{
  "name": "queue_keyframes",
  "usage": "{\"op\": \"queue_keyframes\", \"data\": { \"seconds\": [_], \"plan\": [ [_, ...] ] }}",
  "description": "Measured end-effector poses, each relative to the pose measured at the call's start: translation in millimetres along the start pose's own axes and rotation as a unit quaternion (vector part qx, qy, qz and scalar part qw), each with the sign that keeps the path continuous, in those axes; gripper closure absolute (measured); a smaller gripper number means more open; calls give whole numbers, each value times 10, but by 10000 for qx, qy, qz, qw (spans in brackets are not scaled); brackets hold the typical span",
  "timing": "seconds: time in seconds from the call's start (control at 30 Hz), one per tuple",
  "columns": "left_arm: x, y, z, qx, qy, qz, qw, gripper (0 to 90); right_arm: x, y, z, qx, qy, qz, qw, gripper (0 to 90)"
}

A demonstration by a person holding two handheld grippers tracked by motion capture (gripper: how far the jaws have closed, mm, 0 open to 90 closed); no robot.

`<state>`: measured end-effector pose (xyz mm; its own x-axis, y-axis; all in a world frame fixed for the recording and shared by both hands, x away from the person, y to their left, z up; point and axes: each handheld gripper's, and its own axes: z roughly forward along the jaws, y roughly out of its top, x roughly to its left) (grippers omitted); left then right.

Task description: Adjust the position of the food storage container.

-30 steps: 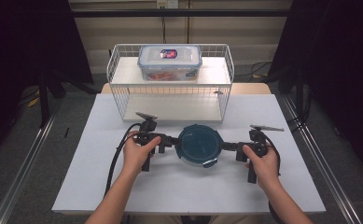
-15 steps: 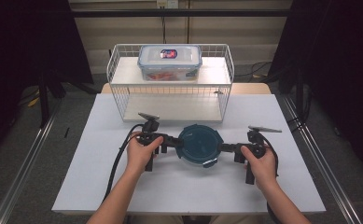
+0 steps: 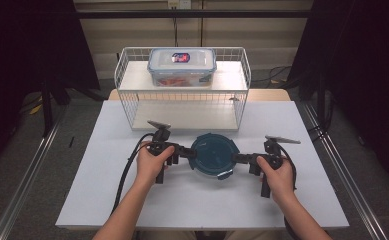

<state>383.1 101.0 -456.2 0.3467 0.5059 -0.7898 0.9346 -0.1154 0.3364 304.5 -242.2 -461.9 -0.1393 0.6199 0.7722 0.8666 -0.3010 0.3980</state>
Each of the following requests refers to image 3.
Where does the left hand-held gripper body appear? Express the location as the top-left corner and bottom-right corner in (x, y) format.
(147, 120), (180, 184)

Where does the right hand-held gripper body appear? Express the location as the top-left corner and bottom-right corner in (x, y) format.
(248, 134), (301, 199)

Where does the round dark teal container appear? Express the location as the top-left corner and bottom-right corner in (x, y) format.
(187, 133), (242, 181)

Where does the white wire shelf rack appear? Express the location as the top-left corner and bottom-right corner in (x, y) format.
(114, 46), (252, 132)

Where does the clear rectangular food container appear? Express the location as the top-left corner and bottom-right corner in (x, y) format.
(147, 47), (218, 88)

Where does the person's right hand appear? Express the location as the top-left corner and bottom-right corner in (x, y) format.
(255, 155), (297, 204)

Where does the person's left hand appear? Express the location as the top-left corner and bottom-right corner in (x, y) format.
(135, 144), (176, 188)

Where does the light wooden table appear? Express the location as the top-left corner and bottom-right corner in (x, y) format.
(107, 88), (292, 102)

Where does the dark curtain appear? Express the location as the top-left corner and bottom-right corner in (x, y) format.
(0, 0), (100, 176)
(286, 0), (389, 193)

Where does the yellow floor tape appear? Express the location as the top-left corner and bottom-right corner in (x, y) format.
(28, 96), (45, 116)

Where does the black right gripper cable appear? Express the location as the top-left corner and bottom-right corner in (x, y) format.
(277, 143), (299, 240)

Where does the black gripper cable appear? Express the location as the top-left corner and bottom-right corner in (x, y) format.
(111, 132), (156, 215)
(277, 143), (299, 240)

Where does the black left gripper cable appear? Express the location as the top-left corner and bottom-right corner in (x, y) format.
(111, 132), (156, 215)

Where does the aluminium floor rail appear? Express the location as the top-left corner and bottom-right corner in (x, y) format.
(301, 102), (389, 240)
(0, 106), (69, 240)

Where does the black floor cable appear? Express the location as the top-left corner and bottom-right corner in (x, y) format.
(250, 65), (294, 85)

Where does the black wall cable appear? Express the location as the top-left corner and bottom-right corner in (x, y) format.
(199, 0), (205, 48)
(172, 16), (180, 48)

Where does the black metal stand post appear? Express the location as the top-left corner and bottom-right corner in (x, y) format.
(40, 78), (55, 138)

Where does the black horizontal frame bar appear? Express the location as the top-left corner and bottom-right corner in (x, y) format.
(73, 9), (316, 20)

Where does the white wall socket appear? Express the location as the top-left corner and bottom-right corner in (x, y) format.
(167, 0), (192, 10)

